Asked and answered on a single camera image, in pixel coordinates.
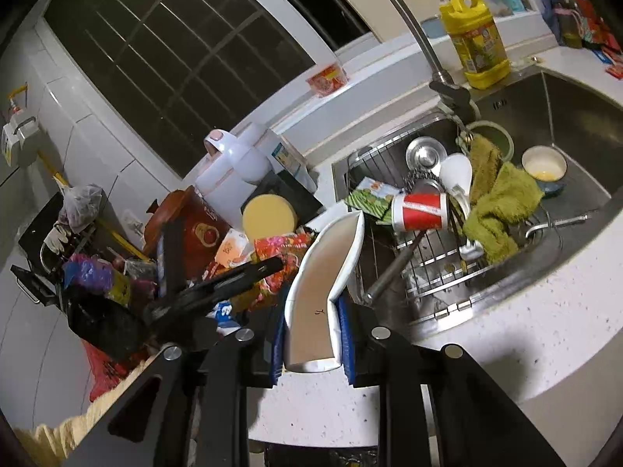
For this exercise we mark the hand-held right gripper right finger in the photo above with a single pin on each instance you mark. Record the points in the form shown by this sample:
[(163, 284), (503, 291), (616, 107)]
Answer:
[(348, 350)]

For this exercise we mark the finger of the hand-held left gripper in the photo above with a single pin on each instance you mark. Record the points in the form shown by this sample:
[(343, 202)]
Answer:
[(171, 262), (228, 284)]

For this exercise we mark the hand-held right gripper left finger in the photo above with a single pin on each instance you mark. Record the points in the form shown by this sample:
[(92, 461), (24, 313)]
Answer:
[(277, 350)]

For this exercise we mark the blue white packet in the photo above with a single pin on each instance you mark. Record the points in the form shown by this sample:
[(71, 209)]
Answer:
[(226, 314)]

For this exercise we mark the orange white packet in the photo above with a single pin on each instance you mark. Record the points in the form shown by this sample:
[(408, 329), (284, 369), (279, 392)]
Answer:
[(233, 248)]

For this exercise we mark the floral printed packet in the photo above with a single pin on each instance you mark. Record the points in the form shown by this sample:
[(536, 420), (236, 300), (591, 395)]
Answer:
[(282, 248)]

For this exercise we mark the yellow round sponge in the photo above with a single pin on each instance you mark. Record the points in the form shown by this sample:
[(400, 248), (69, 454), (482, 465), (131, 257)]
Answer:
[(270, 216)]

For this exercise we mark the purple plastic bag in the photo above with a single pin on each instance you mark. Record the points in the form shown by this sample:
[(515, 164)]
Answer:
[(87, 272)]

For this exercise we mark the black plastic bag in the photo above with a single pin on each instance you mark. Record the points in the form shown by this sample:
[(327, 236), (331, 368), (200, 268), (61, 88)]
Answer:
[(104, 323)]

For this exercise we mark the clear bag with dark contents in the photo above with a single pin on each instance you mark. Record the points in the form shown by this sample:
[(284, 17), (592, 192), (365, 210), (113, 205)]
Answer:
[(80, 204)]

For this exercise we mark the black induction cooker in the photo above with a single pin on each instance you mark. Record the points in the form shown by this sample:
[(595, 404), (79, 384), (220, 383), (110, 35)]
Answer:
[(297, 192)]

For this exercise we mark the white pink electric kettle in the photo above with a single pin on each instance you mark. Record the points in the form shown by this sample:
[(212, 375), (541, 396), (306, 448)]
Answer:
[(233, 165)]

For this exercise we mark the white glove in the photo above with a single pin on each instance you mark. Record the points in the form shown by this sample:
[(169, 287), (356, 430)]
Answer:
[(56, 236)]

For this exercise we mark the red plastic bag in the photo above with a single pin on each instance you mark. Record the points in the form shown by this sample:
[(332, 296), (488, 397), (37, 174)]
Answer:
[(104, 374)]

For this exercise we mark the black gas stove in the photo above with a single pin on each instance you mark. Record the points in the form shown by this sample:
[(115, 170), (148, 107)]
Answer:
[(36, 233)]

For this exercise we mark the white blue carton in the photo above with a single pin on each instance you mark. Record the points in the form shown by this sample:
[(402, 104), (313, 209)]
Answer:
[(292, 158)]

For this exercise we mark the green snack packet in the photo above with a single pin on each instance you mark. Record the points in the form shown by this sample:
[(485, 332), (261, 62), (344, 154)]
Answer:
[(372, 199)]

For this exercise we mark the red paper cup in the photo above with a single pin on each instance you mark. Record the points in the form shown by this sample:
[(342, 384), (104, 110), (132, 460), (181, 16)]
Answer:
[(421, 211)]

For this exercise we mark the person's yellow garment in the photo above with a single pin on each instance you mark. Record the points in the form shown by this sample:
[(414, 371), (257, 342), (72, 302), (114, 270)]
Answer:
[(73, 433)]

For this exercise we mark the barred window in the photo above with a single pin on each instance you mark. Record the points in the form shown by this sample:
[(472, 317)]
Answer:
[(170, 58)]

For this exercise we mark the white plastic ladle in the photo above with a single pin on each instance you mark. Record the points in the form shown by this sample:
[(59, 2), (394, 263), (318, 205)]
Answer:
[(457, 170)]

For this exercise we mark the green towel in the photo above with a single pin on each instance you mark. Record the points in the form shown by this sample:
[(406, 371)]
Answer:
[(506, 204)]

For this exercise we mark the red instant noodle cup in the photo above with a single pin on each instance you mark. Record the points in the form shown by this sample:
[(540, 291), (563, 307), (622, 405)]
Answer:
[(326, 80)]

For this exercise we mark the olive dish cloth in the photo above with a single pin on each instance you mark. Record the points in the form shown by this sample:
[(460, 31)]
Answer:
[(486, 160)]

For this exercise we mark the pale green round plate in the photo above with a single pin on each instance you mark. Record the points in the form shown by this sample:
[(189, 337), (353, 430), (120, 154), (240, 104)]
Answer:
[(507, 141)]

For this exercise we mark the blue bowl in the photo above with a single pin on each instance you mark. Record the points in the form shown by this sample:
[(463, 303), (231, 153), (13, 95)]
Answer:
[(542, 163)]

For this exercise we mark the stainless steel sink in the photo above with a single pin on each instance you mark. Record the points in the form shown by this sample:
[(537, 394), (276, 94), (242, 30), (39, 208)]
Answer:
[(559, 121)]

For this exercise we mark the steel kitchen faucet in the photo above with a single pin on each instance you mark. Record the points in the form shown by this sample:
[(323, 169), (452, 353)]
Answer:
[(413, 24)]

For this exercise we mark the yellow detergent pump bottle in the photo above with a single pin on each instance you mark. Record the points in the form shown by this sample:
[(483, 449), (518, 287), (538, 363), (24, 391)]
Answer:
[(479, 44)]

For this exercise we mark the red printed bag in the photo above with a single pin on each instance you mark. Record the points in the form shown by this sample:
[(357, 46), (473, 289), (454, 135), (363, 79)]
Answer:
[(591, 19)]

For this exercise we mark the white wall-mounted meter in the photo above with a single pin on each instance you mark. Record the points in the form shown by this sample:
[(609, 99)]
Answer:
[(17, 131)]

